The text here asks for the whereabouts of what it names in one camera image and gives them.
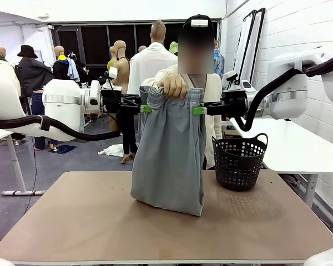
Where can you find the black framed leaning panel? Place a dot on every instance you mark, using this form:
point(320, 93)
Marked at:
point(242, 55)
point(254, 41)

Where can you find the person's right forearm cream sleeve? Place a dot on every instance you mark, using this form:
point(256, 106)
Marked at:
point(161, 76)

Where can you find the large white table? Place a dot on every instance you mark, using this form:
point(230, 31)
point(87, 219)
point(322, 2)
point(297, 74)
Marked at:
point(294, 149)

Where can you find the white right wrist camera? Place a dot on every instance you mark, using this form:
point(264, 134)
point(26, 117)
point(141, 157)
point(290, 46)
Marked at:
point(229, 76)

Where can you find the person's right hand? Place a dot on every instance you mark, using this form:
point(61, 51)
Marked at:
point(174, 87)

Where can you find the mannequin in blue floral shirt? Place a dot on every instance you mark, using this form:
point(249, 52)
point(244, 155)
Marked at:
point(218, 65)

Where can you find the bare beige mannequin head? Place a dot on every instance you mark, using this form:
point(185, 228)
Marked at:
point(142, 49)

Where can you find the mannequin in yellow-green top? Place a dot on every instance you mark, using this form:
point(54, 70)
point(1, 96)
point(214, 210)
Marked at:
point(111, 62)

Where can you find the tall mannequin in white shirt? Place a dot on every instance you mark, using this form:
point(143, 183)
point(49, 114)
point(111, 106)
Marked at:
point(150, 63)

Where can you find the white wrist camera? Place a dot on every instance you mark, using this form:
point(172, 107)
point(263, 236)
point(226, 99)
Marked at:
point(113, 72)
point(229, 76)

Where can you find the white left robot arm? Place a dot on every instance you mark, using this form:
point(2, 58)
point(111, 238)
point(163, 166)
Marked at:
point(61, 102)

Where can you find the white cloth on floor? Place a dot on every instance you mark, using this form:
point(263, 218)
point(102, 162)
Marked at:
point(112, 151)

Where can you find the mannequin in cream jacket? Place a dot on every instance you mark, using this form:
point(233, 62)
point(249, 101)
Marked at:
point(0, 52)

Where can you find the mannequin with black bucket hat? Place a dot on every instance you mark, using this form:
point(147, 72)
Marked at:
point(36, 72)

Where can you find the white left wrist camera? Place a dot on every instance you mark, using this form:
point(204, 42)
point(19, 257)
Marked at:
point(113, 72)

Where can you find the grey training pants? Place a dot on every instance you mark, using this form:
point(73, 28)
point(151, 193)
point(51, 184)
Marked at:
point(169, 155)

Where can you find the black cap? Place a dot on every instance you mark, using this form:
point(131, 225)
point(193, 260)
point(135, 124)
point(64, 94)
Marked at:
point(187, 23)

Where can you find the white head-mounted camera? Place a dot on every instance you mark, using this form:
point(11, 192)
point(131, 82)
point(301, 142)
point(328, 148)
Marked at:
point(199, 23)

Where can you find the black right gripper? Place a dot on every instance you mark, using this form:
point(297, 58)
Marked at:
point(233, 102)

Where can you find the person in cream cardigan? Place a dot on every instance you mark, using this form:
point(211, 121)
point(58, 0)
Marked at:
point(213, 91)

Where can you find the white table with tube leg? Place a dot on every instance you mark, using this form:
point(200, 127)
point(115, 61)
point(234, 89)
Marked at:
point(16, 166)

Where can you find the black perforated plastic basket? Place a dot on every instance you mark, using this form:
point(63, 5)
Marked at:
point(238, 166)

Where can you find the mannequin with yellow scarf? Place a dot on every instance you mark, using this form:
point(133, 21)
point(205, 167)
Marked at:
point(63, 69)

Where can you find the mannequin with green hood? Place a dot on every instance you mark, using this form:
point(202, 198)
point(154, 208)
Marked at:
point(173, 47)

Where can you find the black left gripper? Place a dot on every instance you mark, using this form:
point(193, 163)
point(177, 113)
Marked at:
point(111, 101)

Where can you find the beige mannequin in black trousers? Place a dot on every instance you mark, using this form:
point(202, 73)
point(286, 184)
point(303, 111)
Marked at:
point(122, 74)

